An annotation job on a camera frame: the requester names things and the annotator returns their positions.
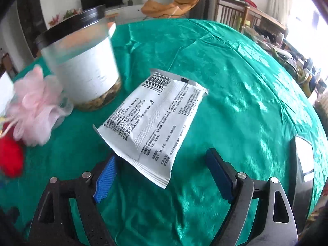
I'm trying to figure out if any white scratched board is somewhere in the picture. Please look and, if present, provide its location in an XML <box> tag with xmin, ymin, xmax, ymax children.
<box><xmin>0</xmin><ymin>72</ymin><xmax>14</xmax><ymax>116</ymax></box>

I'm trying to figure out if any dark display shelf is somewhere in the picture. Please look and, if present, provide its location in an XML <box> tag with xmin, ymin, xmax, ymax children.
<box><xmin>17</xmin><ymin>0</ymin><xmax>48</xmax><ymax>57</ymax></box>

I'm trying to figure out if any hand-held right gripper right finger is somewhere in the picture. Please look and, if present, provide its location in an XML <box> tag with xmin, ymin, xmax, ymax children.
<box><xmin>206</xmin><ymin>148</ymin><xmax>299</xmax><ymax>246</ymax></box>

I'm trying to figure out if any pink mesh bath pouf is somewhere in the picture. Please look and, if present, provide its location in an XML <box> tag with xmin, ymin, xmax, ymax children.
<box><xmin>5</xmin><ymin>65</ymin><xmax>75</xmax><ymax>146</ymax></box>

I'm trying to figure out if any pile of household clutter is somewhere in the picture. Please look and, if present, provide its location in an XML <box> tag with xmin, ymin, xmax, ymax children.
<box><xmin>241</xmin><ymin>23</ymin><xmax>328</xmax><ymax>100</ymax></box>

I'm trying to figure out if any white television cabinet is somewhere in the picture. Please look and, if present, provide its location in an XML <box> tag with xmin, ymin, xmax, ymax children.
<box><xmin>105</xmin><ymin>4</ymin><xmax>146</xmax><ymax>23</ymax></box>

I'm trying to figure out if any black phone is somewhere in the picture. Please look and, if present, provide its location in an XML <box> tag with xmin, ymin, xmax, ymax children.
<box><xmin>289</xmin><ymin>134</ymin><xmax>315</xmax><ymax>236</ymax></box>

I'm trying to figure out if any white printed wipes packet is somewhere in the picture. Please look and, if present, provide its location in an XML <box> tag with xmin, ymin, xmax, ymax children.
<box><xmin>93</xmin><ymin>69</ymin><xmax>209</xmax><ymax>190</ymax></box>

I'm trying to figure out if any green plant with red blooms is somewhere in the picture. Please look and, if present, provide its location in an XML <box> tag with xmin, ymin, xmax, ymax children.
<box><xmin>63</xmin><ymin>9</ymin><xmax>82</xmax><ymax>19</ymax></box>

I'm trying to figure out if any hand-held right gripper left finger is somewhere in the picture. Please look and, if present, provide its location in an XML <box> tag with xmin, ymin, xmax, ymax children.
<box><xmin>29</xmin><ymin>155</ymin><xmax>118</xmax><ymax>246</ymax></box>

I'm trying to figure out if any green satin tablecloth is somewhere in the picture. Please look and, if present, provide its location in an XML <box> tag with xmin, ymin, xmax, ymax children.
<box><xmin>0</xmin><ymin>18</ymin><xmax>323</xmax><ymax>246</ymax></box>

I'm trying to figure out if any orange lounge chair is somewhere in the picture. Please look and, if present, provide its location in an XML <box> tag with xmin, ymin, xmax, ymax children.
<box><xmin>141</xmin><ymin>0</ymin><xmax>203</xmax><ymax>19</ymax></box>

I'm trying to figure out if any red yarn ball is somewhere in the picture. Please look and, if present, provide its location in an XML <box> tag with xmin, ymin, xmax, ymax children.
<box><xmin>0</xmin><ymin>136</ymin><xmax>25</xmax><ymax>178</ymax></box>

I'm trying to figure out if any wooden slatted chair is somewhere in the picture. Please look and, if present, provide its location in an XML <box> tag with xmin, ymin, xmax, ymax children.
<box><xmin>215</xmin><ymin>0</ymin><xmax>287</xmax><ymax>34</ymax></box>

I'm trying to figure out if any clear jar with black lid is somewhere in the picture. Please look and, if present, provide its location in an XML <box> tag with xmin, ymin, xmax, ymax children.
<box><xmin>34</xmin><ymin>4</ymin><xmax>122</xmax><ymax>112</ymax></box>

